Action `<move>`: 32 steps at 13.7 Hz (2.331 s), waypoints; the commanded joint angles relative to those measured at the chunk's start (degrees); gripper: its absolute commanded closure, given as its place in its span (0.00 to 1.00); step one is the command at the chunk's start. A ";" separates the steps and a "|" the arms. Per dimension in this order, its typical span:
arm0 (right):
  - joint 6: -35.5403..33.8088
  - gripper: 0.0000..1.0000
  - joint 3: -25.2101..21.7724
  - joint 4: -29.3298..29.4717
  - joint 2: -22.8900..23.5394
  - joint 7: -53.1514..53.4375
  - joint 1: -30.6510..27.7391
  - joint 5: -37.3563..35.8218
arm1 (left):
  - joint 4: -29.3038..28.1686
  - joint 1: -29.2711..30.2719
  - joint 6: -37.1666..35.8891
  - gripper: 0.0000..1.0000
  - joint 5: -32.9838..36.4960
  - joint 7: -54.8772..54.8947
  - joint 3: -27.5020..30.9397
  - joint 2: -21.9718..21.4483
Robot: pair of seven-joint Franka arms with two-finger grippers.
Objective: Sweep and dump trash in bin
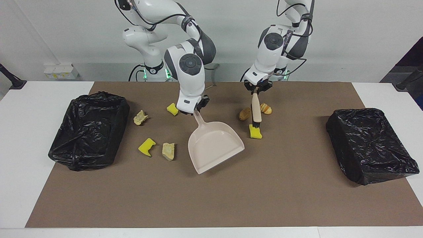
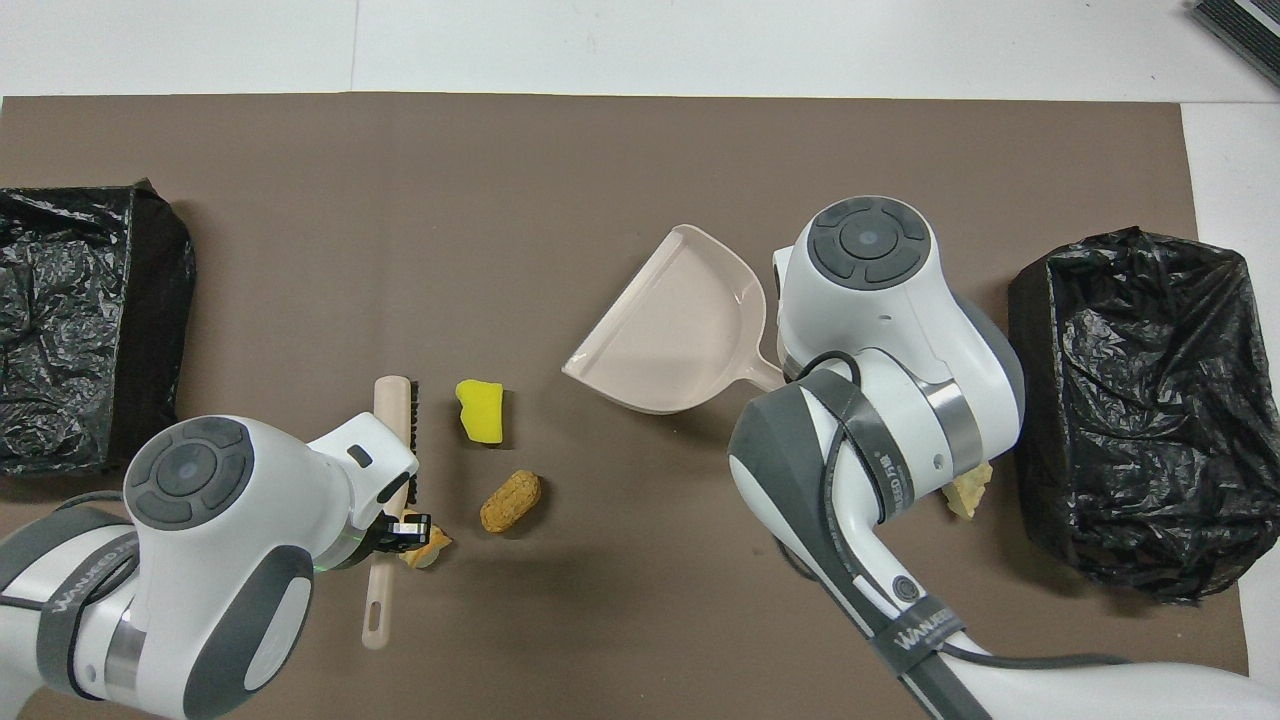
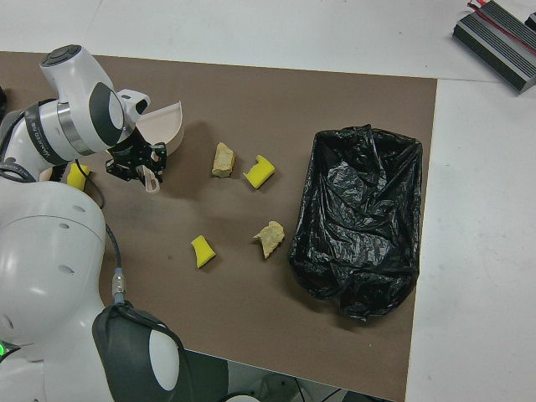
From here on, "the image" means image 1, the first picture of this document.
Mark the black bag lined bin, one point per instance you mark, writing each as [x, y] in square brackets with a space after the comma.
[89, 132]
[370, 145]

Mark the beige stone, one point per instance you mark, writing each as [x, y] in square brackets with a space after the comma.
[168, 151]

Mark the black stand foot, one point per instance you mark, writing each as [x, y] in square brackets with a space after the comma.
[404, 84]
[15, 82]

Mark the white wall socket box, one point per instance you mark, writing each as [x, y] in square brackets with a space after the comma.
[61, 72]

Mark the beige plastic dustpan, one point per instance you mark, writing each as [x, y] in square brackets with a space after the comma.
[214, 148]

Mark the small wedge yellow sponge chunk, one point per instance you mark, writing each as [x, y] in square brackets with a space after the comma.
[172, 109]

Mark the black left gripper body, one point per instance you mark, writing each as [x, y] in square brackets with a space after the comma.
[258, 84]

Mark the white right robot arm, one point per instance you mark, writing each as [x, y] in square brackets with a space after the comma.
[190, 76]

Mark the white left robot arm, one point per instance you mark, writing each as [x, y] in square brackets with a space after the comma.
[272, 56]

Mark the brown paper table mat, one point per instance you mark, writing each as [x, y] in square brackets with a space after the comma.
[281, 198]

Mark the notched yellow sponge chunk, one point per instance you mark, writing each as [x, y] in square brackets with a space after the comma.
[145, 147]

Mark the brown round bread roll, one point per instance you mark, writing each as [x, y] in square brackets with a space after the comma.
[244, 114]

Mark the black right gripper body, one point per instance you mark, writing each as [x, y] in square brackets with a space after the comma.
[203, 102]

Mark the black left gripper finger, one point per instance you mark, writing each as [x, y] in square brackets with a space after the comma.
[262, 90]
[249, 91]

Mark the striped orange croissant piece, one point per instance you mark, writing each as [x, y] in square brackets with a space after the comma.
[267, 109]

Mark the cream torn croissant piece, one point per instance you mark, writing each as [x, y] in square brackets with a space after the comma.
[140, 118]

